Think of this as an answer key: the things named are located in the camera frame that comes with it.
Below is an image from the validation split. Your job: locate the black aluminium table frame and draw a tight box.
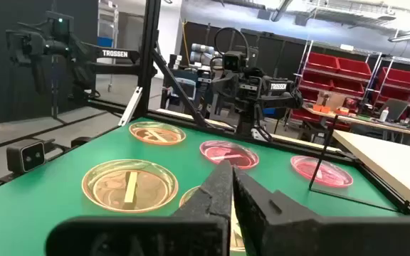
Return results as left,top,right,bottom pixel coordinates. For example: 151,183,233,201
0,0,410,218

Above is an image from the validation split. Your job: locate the clear petri dish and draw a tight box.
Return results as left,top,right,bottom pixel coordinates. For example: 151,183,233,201
178,184,247,254

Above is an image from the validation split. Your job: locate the red plastic storage bin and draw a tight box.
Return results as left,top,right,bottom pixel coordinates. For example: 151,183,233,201
290,108,316,124
379,66,410,90
331,78,365,97
337,57,372,80
306,52,340,73
299,72,334,90

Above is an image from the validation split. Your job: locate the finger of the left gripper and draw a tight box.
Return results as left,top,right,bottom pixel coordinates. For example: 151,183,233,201
238,94,256,120
212,91,229,119

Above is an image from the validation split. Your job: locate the brown cardboard box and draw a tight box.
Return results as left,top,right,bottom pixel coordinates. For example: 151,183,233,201
315,90,347,110

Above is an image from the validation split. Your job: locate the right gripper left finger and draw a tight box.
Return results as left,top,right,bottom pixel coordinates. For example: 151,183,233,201
46,160,233,256

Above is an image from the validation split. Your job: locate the pink translucent plastic plate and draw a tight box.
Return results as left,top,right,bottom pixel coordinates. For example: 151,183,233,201
290,154,354,188
199,139,261,171

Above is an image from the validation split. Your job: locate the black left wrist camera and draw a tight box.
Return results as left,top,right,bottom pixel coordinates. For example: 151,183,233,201
222,50,248,72

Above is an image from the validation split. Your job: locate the wooden shelf with black legs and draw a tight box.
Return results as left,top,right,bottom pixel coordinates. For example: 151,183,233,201
307,115,410,218

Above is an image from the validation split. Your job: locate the black looped camera cable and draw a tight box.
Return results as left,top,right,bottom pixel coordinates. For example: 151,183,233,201
214,26,251,60

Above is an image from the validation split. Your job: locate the grey blue equipment cart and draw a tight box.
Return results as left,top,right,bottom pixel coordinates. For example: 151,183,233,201
162,67,213,111

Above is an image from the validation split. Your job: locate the white wire shelving rack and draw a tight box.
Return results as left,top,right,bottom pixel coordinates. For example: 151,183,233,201
293,38,410,125

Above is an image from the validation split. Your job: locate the grey laptop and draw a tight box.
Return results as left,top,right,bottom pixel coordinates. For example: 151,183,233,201
382,98,410,122

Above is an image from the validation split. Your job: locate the silver metal bracket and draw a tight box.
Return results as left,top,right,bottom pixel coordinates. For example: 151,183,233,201
117,86,144,127

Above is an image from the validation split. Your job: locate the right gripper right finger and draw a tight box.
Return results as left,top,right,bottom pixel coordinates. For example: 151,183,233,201
233,167,410,256

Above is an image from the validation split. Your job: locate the black table-level camera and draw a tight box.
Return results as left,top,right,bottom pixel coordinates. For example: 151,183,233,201
6,139,46,174

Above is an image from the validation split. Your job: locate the wooden work table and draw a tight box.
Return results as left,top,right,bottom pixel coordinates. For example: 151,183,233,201
303,102,410,143

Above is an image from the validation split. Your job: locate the green table mat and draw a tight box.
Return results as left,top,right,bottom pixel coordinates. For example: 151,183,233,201
0,117,405,256

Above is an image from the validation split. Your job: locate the white shelving unit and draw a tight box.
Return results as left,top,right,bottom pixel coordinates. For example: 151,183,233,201
97,1,120,65

